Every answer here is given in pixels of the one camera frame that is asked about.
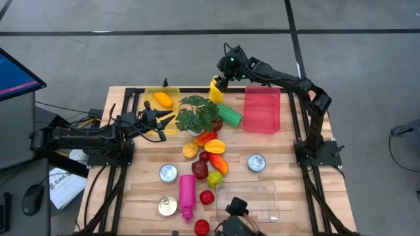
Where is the green toy apple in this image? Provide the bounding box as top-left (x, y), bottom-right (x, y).
top-left (206, 170), bottom-right (224, 189)

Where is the white printed paper sheet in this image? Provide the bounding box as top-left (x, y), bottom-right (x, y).
top-left (49, 167), bottom-right (88, 210)

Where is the dark red toy fruit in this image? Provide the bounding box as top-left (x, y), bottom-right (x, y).
top-left (191, 159), bottom-right (209, 181)

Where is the computer monitor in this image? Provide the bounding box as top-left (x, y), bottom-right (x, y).
top-left (0, 47), bottom-right (47, 102)

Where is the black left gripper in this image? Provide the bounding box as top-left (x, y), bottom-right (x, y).
top-left (134, 109), bottom-right (177, 132)

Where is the yellow banana toy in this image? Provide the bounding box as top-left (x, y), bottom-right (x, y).
top-left (203, 138), bottom-right (227, 155)

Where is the red toy tomato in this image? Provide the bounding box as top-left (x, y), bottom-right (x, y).
top-left (194, 218), bottom-right (211, 236)

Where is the green plastic bottle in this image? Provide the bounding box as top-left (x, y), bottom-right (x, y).
top-left (217, 104), bottom-right (243, 128)

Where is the tin can with gold lid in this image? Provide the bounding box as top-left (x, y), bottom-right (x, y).
top-left (156, 195), bottom-right (179, 218)

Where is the translucent red plastic bin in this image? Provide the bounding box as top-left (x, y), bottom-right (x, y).
top-left (241, 85), bottom-right (282, 135)

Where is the red orange toy pepper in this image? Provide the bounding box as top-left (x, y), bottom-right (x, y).
top-left (193, 130), bottom-right (219, 148)

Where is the black keyboard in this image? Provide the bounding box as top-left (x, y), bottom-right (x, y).
top-left (0, 191), bottom-right (11, 234)

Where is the clear plastic bin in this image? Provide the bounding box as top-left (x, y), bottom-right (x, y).
top-left (215, 178), bottom-right (280, 226)

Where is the artificial green monstera plant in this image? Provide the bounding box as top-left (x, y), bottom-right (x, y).
top-left (175, 94), bottom-right (220, 137)

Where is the red bell pepper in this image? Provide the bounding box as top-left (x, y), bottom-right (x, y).
top-left (199, 189), bottom-right (216, 206)

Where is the round yellow orange toy fruit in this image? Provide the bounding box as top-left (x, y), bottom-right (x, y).
top-left (182, 142), bottom-right (200, 159)

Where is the tin can with silver lid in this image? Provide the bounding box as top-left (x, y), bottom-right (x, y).
top-left (159, 163), bottom-right (179, 184)

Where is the white round container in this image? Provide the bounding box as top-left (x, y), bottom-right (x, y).
top-left (68, 147), bottom-right (89, 163)

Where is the translucent yellow plastic bin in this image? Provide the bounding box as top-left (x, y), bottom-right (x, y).
top-left (143, 87), bottom-right (180, 136)

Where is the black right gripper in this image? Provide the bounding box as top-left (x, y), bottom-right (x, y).
top-left (215, 47), bottom-right (252, 94)

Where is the black computer mouse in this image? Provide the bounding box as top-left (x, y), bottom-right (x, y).
top-left (21, 183), bottom-right (45, 217)

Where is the tin can with blue label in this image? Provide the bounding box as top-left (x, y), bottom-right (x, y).
top-left (247, 153), bottom-right (267, 173)

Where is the black aluminium table frame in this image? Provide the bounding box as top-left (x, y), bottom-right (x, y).
top-left (75, 85), bottom-right (362, 236)

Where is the yellow plastic squeeze bottle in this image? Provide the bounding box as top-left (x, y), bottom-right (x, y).
top-left (209, 75), bottom-right (226, 104)

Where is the pink plastic squeeze bottle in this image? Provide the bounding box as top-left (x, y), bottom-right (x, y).
top-left (178, 174), bottom-right (197, 224)

